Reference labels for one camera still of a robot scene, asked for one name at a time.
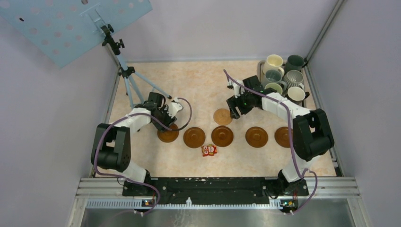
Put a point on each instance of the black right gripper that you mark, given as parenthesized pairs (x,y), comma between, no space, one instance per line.
(233,102)

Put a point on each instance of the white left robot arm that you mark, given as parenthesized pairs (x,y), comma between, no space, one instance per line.
(112,142)

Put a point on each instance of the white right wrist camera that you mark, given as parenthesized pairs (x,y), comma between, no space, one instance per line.
(236,86)

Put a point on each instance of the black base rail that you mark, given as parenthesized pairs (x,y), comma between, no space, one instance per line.
(254,185)

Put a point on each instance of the light green mug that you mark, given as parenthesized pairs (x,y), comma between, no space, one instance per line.
(278,87)

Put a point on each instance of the silver metal tray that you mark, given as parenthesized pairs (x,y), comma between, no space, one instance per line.
(260,74)

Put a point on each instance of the brown wooden coaster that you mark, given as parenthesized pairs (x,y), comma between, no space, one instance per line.
(167,136)
(222,136)
(282,137)
(194,137)
(256,137)

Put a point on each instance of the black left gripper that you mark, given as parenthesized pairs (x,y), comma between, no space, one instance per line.
(164,109)

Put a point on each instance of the cream mug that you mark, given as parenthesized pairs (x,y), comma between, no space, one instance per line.
(273,62)

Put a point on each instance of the blue perforated panel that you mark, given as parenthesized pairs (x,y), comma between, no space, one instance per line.
(66,29)

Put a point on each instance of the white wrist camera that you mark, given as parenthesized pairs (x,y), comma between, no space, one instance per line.
(174,107)
(236,86)

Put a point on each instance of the red owl toy block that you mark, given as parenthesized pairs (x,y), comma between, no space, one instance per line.
(209,150)

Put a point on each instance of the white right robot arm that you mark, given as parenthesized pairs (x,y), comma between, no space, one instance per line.
(310,135)

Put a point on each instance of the dark green mug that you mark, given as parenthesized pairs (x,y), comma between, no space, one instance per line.
(294,62)

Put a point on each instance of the woven rattan coaster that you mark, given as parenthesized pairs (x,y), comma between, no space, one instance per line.
(222,117)

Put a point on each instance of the grey ribbed mug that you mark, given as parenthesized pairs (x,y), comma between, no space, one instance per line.
(294,78)

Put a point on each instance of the black mug white inside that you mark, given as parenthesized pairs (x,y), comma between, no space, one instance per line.
(297,95)

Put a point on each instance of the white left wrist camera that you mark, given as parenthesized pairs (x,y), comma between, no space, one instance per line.
(174,107)

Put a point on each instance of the grey blue mug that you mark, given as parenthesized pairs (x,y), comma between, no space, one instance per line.
(272,76)

